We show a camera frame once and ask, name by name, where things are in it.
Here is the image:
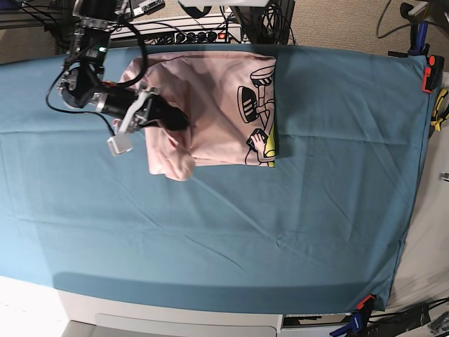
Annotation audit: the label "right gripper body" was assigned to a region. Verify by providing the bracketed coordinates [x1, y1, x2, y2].
[101, 84, 159, 135]

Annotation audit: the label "pink T-shirt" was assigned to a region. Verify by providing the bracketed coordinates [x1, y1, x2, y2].
[112, 51, 278, 182]

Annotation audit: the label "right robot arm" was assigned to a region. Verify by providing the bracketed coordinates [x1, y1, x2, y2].
[51, 1, 189, 136]

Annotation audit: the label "black power strip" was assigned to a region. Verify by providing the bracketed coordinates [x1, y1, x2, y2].
[144, 29, 241, 46]

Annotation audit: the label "teal table cloth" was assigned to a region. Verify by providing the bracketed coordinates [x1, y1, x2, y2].
[1, 45, 435, 314]

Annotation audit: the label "orange black clamp top right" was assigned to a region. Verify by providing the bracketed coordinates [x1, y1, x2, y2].
[422, 55, 445, 93]

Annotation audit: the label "blue clamp bottom right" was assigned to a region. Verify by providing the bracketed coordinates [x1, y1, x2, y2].
[329, 294, 377, 337]

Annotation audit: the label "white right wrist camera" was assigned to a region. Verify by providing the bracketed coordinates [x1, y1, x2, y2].
[107, 134, 133, 157]

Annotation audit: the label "blue handled clamp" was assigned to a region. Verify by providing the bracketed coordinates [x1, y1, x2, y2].
[400, 1, 429, 56]

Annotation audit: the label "yellow handled pliers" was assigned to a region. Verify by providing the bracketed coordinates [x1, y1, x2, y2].
[429, 87, 448, 136]

